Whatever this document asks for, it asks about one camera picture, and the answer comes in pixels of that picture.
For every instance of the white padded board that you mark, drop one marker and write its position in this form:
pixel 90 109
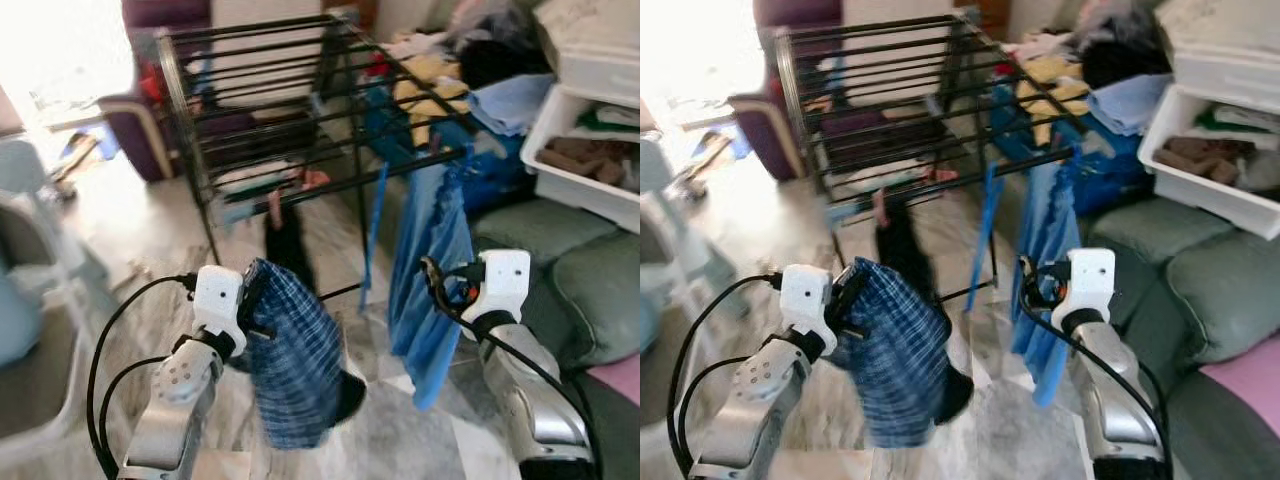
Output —
pixel 270 60
pixel 895 60

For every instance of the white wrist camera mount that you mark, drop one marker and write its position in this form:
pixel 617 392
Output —
pixel 218 300
pixel 805 300
pixel 503 280
pixel 1090 280

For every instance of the grey green leather sofa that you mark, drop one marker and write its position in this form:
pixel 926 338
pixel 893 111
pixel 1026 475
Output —
pixel 1200 290
pixel 580 280

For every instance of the small pink cloth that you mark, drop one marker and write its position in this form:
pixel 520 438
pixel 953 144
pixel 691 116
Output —
pixel 314 180

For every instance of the bright blue garment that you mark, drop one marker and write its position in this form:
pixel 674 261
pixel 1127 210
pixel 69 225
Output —
pixel 430 290
pixel 1045 260

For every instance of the white open storage bin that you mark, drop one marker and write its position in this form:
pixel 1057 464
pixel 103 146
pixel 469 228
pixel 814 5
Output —
pixel 580 195
pixel 1200 205

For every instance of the brown clothes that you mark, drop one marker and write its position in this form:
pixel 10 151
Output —
pixel 580 160
pixel 1205 160

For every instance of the pink clothes hanger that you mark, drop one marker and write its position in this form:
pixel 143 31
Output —
pixel 275 205
pixel 881 205

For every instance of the black metal drying rack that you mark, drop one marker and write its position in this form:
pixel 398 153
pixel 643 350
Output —
pixel 186 130
pixel 806 130

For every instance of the pale yellow garment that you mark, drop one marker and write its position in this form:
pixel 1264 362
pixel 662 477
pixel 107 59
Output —
pixel 1050 95
pixel 430 90

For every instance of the purple armchair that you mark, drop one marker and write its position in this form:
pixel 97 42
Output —
pixel 760 140
pixel 135 140

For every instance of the light blue garment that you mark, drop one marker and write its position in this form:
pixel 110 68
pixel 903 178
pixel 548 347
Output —
pixel 1128 100
pixel 510 100

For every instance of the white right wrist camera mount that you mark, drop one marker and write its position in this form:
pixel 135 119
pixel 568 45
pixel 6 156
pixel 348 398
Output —
pixel 1090 280
pixel 503 280

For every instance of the white closed storage bin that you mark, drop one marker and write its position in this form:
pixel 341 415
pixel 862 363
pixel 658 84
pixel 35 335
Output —
pixel 1230 60
pixel 600 60

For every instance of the dark blue clothes pile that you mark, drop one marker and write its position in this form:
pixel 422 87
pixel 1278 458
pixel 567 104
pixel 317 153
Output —
pixel 1110 180
pixel 495 180

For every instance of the pink foam mat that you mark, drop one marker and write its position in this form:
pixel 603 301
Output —
pixel 620 380
pixel 1245 380

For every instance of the black clothes pile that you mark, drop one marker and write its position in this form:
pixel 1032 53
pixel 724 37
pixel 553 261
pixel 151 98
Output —
pixel 1125 60
pixel 500 60

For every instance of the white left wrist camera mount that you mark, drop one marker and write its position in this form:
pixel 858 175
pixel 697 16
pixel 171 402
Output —
pixel 805 300
pixel 218 300

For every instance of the black garment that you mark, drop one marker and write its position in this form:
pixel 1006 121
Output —
pixel 905 235
pixel 290 240

